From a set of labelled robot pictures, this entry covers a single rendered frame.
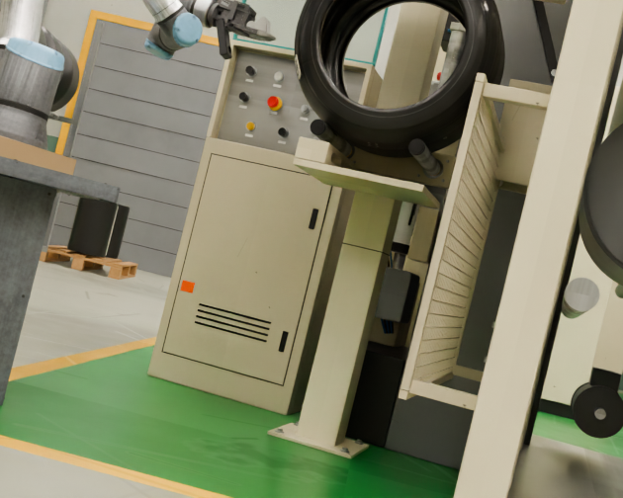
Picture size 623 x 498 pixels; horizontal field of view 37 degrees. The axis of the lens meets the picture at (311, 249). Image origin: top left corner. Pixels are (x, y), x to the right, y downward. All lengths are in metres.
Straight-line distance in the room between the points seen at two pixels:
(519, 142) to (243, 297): 1.15
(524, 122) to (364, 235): 0.58
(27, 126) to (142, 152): 9.65
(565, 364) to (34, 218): 4.22
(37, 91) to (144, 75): 9.80
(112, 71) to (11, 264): 10.05
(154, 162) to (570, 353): 7.24
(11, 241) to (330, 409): 1.09
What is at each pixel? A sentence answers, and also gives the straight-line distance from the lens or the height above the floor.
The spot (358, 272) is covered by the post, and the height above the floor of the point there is 0.54.
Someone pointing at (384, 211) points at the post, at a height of 0.74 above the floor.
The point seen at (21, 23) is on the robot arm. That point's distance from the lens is 2.71.
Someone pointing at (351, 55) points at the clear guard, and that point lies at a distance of 3.40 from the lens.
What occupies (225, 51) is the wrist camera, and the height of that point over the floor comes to 1.08.
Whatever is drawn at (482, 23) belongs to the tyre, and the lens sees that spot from 2.56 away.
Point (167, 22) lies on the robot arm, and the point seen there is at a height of 1.10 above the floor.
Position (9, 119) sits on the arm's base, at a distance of 2.46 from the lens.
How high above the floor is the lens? 0.51
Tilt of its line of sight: 1 degrees up
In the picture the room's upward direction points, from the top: 14 degrees clockwise
